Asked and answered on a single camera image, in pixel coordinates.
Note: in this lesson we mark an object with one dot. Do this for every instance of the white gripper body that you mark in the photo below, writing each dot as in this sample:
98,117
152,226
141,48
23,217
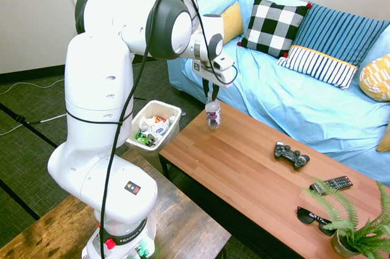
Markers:
219,76

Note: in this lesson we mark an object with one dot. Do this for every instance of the black TV remote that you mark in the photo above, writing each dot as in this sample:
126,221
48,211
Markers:
338,182

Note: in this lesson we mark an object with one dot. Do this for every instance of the green plastic wrapper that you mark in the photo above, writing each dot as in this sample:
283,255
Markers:
141,137

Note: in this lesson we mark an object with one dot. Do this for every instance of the potted green fern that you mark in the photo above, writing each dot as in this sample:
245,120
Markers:
344,243

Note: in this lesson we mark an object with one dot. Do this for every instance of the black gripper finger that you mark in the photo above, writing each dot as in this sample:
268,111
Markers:
215,92
206,86

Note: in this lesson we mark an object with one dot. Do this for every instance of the crushed white blue can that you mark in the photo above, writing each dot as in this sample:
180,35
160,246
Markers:
161,128

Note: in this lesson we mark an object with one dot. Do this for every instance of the mustard yellow pillow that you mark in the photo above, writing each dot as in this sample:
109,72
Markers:
233,21

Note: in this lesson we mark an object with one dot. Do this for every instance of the light blue sofa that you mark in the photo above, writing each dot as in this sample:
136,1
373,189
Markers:
289,103

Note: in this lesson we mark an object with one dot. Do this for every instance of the black white checkered pillow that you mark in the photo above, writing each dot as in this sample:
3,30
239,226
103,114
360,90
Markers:
274,27

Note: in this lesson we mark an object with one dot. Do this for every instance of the rustic dark wood table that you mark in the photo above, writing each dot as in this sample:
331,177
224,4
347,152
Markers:
189,228

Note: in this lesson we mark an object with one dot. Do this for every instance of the clear plastic water bottle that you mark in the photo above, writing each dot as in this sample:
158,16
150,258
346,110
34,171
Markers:
212,115

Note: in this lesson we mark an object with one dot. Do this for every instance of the yellow striped pillow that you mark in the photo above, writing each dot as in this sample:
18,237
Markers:
385,140

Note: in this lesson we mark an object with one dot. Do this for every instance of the yellow white patterned bolster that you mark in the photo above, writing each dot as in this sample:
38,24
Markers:
376,79

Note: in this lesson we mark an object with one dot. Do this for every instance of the white trash bin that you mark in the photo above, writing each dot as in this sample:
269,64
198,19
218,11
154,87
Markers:
167,140

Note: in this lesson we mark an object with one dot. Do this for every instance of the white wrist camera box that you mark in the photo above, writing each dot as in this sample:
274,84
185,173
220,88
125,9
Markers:
224,62

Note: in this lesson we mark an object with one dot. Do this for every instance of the black game controller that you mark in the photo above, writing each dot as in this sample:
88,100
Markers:
288,153

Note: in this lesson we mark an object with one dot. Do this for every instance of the wooden coffee table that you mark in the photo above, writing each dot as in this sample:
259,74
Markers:
243,164

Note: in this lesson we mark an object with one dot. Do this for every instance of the black sunglasses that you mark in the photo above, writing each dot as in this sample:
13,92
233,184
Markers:
306,216

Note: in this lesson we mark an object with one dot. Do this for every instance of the blue striped pillow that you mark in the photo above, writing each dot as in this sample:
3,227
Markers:
335,36

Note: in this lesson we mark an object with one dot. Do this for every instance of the white tissue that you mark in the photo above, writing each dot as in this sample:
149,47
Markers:
146,123

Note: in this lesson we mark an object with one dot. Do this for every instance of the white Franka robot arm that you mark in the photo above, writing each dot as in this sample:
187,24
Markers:
97,88

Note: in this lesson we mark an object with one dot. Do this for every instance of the red snack wrapper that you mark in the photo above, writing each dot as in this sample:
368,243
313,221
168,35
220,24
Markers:
158,118

